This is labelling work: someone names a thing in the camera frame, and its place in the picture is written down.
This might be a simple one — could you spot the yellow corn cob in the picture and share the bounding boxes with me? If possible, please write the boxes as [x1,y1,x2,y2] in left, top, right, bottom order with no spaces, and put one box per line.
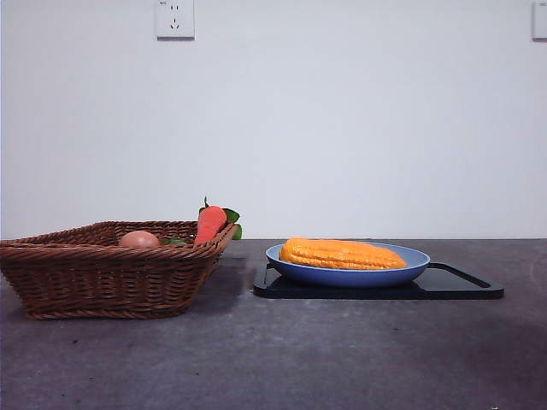
[279,237,408,272]

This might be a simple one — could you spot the blue round plate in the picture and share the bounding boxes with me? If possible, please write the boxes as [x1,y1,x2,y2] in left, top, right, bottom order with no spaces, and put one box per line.
[264,241,431,290]

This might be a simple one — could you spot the brown wicker basket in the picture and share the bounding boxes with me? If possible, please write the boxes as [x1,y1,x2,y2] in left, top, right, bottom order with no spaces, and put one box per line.
[0,220,239,320]

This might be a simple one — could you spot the orange toy carrot green leaves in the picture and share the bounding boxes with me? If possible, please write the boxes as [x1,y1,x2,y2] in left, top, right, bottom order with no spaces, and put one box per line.
[193,196,244,245]

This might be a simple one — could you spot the brown egg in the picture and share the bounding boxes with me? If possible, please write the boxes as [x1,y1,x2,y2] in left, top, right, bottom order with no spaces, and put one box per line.
[118,230,162,249]

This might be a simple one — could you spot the black tray with handle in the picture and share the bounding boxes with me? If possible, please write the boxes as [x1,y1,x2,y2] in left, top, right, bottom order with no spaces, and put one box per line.
[252,261,505,300]

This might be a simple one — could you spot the white wall socket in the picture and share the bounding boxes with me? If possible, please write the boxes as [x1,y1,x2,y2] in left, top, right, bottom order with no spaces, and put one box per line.
[156,0,196,42]

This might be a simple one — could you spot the white wall plate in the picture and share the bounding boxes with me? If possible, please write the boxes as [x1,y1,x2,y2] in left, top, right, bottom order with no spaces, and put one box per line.
[532,1,547,43]

